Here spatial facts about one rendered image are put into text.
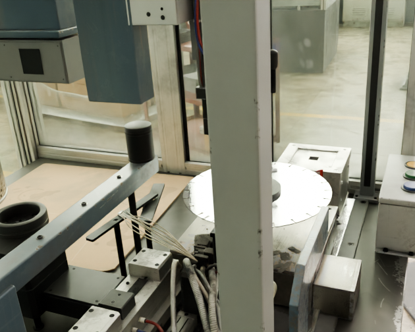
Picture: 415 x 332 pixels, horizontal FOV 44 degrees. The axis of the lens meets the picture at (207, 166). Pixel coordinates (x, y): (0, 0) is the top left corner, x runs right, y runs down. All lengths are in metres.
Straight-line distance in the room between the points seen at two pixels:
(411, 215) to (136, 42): 0.75
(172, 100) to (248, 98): 1.32
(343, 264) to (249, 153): 0.79
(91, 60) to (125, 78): 0.07
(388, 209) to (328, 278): 0.26
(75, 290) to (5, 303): 0.33
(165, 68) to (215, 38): 1.30
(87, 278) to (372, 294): 0.61
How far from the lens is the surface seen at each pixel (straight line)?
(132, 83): 0.88
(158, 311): 1.05
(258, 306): 0.44
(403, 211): 1.27
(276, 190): 1.13
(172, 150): 1.73
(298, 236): 1.17
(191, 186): 1.18
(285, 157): 1.45
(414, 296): 2.44
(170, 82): 1.65
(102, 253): 1.36
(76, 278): 1.15
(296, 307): 0.81
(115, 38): 0.88
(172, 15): 0.82
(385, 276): 1.25
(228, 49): 0.35
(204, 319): 0.89
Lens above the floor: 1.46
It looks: 23 degrees down
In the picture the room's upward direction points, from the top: 4 degrees counter-clockwise
